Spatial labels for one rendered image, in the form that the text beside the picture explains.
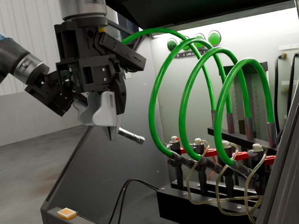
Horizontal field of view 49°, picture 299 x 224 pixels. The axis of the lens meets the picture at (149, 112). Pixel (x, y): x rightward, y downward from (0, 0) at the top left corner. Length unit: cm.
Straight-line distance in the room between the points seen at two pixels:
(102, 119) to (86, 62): 10
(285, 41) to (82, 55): 62
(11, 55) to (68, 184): 43
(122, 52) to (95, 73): 7
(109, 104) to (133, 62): 9
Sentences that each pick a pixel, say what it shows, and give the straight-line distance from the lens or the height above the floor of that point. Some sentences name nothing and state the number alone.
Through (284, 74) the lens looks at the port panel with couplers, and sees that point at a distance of 101.
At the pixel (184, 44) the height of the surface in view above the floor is 137.
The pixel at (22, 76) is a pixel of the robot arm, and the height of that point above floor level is 135.
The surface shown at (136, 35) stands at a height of 141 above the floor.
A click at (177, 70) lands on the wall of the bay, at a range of 122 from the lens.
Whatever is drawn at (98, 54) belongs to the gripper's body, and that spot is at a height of 137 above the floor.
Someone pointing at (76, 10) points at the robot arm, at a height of 144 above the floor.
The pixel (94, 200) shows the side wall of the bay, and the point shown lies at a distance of 115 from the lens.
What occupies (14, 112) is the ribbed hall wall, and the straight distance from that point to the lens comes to 736.
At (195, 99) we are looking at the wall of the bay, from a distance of 119.
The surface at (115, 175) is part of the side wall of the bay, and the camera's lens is 118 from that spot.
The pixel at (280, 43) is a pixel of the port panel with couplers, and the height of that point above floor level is 133.
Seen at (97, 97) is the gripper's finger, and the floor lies 129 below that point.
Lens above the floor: 135
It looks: 10 degrees down
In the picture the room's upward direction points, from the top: 8 degrees counter-clockwise
